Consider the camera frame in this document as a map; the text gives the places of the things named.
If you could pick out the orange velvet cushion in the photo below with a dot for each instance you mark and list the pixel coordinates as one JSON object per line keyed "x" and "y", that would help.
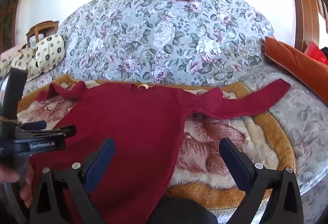
{"x": 294, "y": 65}

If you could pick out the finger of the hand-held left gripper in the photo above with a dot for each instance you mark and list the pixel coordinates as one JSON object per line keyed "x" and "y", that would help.
{"x": 67, "y": 130}
{"x": 35, "y": 125}

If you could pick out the wooden door frame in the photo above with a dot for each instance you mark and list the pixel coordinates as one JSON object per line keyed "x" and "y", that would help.
{"x": 303, "y": 9}

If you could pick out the dark cloth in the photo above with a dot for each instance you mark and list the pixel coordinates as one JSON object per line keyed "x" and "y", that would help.
{"x": 182, "y": 211}

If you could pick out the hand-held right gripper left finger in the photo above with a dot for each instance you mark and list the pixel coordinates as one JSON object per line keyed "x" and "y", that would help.
{"x": 101, "y": 162}

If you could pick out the red plastic bag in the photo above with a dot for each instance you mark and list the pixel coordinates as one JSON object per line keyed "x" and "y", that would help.
{"x": 316, "y": 53}

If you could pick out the person's left hand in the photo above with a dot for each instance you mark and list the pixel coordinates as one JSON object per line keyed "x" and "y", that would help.
{"x": 25, "y": 188}

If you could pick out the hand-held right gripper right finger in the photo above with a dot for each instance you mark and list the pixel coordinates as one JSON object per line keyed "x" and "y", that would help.
{"x": 234, "y": 165}

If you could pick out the green leafy wall trim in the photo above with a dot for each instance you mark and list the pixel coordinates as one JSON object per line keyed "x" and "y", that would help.
{"x": 7, "y": 24}

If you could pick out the wooden chair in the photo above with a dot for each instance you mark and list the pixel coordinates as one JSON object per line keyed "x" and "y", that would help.
{"x": 42, "y": 29}

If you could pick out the floral fabric sofa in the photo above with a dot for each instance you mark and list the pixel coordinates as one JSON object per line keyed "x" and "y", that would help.
{"x": 158, "y": 34}

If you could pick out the dark red knit sweater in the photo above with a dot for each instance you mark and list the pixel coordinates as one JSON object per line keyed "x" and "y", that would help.
{"x": 128, "y": 124}

